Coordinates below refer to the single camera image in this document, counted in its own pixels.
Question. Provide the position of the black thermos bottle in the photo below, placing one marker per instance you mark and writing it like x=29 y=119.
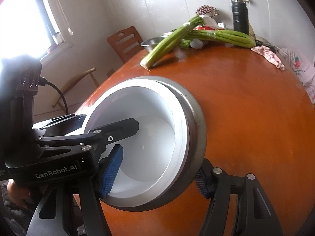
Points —
x=240 y=16

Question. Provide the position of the celery bunch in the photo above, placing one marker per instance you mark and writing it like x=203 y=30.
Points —
x=168 y=43
x=226 y=36

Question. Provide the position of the white foam-net fruit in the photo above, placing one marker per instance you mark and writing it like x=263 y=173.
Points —
x=196 y=44

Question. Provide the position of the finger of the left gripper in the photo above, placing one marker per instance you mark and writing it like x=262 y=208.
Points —
x=59 y=126
x=101 y=136

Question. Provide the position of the large steel bowl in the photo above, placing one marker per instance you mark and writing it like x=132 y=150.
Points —
x=196 y=145

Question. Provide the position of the small red paper bowl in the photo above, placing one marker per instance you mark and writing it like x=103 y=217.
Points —
x=147 y=154

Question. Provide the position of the brown slatted wooden chair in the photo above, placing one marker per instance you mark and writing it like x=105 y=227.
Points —
x=126 y=43

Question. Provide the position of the person's hand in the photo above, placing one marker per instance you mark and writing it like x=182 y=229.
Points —
x=18 y=194

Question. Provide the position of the rear celery bunch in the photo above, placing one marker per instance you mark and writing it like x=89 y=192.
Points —
x=226 y=36

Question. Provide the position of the dried flower bouquet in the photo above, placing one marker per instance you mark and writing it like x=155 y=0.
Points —
x=208 y=10

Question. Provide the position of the front celery bunch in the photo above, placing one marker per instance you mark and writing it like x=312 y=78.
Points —
x=168 y=43

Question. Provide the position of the window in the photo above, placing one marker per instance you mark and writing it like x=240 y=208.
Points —
x=28 y=27

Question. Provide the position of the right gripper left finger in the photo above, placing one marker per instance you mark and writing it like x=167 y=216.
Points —
x=55 y=213

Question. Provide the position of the large red paper bowl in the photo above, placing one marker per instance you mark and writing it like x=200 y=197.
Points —
x=132 y=99

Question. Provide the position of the pink cloth on table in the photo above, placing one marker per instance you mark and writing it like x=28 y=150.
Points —
x=269 y=55

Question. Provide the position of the small steel bowl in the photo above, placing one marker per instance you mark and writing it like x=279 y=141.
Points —
x=151 y=43

